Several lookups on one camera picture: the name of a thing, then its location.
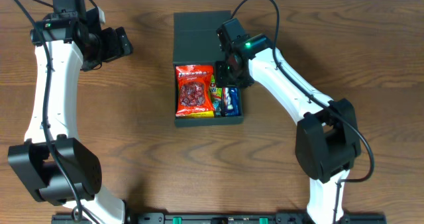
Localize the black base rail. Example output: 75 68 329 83
50 211 388 224

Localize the yellow candy bag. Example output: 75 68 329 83
180 111 215 119

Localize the dark blue chocolate bar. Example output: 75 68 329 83
223 87 234 116

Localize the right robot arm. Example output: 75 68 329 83
217 19 361 223

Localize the black cardboard box with lid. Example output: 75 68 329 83
172 11 244 128

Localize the red Maltesers candy bag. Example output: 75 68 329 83
176 64 214 117

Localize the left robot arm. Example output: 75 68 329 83
8 0 133 223

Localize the left black cable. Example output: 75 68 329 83
1 0 103 223

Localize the green Haribo worms bag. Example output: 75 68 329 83
209 76 223 117

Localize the blue Oreo cookie pack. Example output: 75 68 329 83
227 87 239 116

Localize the black cable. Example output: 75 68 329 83
230 0 376 224
1 0 103 223

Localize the right black cable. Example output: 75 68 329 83
230 0 376 224

